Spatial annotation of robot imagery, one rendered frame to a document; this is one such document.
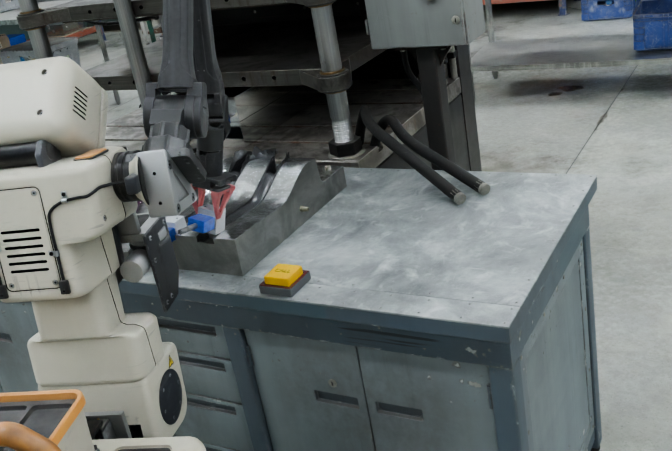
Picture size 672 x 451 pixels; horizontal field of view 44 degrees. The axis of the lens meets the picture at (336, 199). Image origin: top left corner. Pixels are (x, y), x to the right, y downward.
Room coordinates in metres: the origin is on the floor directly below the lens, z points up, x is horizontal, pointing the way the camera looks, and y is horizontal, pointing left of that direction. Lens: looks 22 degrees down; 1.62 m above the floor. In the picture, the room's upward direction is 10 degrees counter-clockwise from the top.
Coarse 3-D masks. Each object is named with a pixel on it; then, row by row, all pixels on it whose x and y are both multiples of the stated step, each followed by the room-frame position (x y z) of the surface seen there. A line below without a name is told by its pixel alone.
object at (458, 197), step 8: (376, 136) 2.16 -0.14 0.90; (384, 136) 2.13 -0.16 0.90; (384, 144) 2.14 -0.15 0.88; (392, 144) 2.09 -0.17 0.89; (400, 144) 2.08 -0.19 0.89; (400, 152) 2.05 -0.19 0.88; (408, 152) 2.04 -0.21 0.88; (408, 160) 2.02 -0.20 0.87; (416, 160) 2.00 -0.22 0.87; (416, 168) 1.98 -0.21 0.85; (424, 168) 1.96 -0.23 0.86; (424, 176) 1.95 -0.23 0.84; (432, 176) 1.92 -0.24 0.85; (440, 176) 1.92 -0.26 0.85; (440, 184) 1.89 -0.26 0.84; (448, 184) 1.88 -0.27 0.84; (448, 192) 1.86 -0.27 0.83; (456, 192) 1.84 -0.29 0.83; (456, 200) 1.83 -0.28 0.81; (464, 200) 1.84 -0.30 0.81
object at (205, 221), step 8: (200, 208) 1.73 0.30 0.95; (208, 208) 1.73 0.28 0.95; (224, 208) 1.73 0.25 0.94; (192, 216) 1.70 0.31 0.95; (200, 216) 1.71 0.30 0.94; (208, 216) 1.71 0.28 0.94; (224, 216) 1.73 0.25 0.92; (192, 224) 1.67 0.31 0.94; (200, 224) 1.68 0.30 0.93; (208, 224) 1.69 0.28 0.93; (216, 224) 1.71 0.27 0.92; (224, 224) 1.73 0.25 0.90; (184, 232) 1.64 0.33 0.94; (200, 232) 1.68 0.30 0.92; (208, 232) 1.71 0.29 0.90; (216, 232) 1.71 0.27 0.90
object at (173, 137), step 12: (156, 132) 1.38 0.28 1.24; (168, 132) 1.37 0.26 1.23; (180, 132) 1.38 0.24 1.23; (144, 144) 1.37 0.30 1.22; (156, 144) 1.34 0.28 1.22; (168, 144) 1.34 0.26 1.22; (180, 144) 1.35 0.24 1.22; (132, 156) 1.34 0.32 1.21; (180, 156) 1.31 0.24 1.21; (192, 156) 1.32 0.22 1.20; (180, 168) 1.33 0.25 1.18; (192, 168) 1.33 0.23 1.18; (192, 180) 1.36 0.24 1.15; (204, 180) 1.35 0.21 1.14
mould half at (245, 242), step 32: (224, 160) 2.08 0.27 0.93; (256, 160) 2.04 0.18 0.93; (288, 160) 1.99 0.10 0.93; (288, 192) 1.87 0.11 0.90; (320, 192) 1.98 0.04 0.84; (256, 224) 1.74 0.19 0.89; (288, 224) 1.84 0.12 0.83; (192, 256) 1.74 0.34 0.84; (224, 256) 1.69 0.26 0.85; (256, 256) 1.72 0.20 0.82
